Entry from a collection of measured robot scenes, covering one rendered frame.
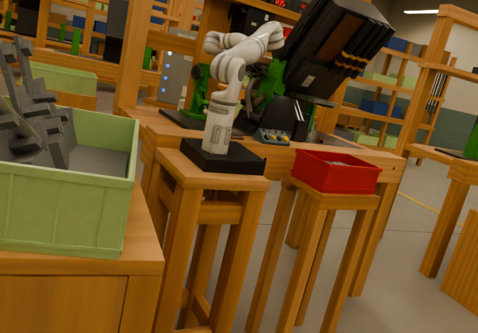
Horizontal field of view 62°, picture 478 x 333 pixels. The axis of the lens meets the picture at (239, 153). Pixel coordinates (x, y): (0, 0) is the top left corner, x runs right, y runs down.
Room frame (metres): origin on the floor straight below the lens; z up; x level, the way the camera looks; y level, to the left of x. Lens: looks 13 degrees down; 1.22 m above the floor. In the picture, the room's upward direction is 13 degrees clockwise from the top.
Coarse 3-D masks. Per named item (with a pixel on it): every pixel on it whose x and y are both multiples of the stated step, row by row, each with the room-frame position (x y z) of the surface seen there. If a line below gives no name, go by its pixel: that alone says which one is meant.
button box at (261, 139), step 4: (260, 128) 1.75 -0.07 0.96; (256, 132) 1.75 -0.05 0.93; (260, 132) 1.73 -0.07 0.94; (264, 132) 1.74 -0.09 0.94; (268, 132) 1.76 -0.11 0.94; (272, 132) 1.77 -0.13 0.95; (280, 132) 1.80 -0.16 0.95; (284, 132) 1.82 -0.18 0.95; (256, 136) 1.75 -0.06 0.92; (260, 136) 1.72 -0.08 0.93; (264, 136) 1.72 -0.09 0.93; (276, 136) 1.77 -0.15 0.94; (256, 140) 1.74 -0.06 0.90; (260, 140) 1.72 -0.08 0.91; (264, 140) 1.70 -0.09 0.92; (268, 140) 1.72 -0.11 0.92; (272, 140) 1.73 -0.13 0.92; (276, 140) 1.74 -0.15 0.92; (276, 144) 1.74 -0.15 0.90; (280, 144) 1.75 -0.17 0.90; (284, 144) 1.76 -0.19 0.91; (288, 144) 1.77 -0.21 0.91
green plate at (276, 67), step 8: (272, 64) 2.05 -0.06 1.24; (280, 64) 2.00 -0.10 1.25; (272, 72) 2.02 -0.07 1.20; (280, 72) 1.98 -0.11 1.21; (264, 80) 2.05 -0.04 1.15; (272, 80) 1.99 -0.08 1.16; (280, 80) 2.00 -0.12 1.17; (264, 88) 2.02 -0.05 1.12; (272, 88) 1.96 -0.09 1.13; (280, 88) 2.00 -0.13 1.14
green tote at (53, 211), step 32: (96, 128) 1.25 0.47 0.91; (128, 128) 1.28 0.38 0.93; (128, 160) 1.29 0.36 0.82; (0, 192) 0.65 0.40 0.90; (32, 192) 0.67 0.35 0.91; (64, 192) 0.68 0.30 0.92; (96, 192) 0.70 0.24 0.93; (128, 192) 0.71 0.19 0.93; (0, 224) 0.65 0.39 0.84; (32, 224) 0.67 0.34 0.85; (64, 224) 0.68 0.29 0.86; (96, 224) 0.70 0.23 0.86; (96, 256) 0.70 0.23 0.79
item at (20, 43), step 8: (16, 40) 1.04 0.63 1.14; (24, 40) 1.06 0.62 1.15; (16, 48) 1.04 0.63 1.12; (24, 48) 1.04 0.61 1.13; (32, 48) 1.07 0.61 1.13; (24, 56) 1.06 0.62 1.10; (24, 64) 1.05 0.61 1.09; (24, 72) 1.04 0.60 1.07; (24, 80) 1.04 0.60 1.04; (32, 80) 1.08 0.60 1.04; (40, 80) 1.15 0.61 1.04; (32, 88) 1.07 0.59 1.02; (32, 96) 1.06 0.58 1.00; (32, 104) 1.05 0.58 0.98; (64, 128) 1.12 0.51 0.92; (72, 128) 1.20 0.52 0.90; (64, 136) 1.10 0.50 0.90; (72, 136) 1.18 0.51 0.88; (72, 144) 1.17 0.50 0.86
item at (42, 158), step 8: (0, 136) 0.79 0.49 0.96; (8, 136) 0.82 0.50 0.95; (0, 144) 0.78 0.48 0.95; (8, 144) 0.81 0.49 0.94; (0, 152) 0.77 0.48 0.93; (8, 152) 0.80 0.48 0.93; (32, 152) 0.85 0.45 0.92; (40, 152) 0.83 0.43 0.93; (48, 152) 0.89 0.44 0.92; (0, 160) 0.76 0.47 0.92; (8, 160) 0.79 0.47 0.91; (16, 160) 0.79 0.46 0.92; (24, 160) 0.78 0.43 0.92; (32, 160) 0.78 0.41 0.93; (40, 160) 0.82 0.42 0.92; (48, 160) 0.87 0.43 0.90
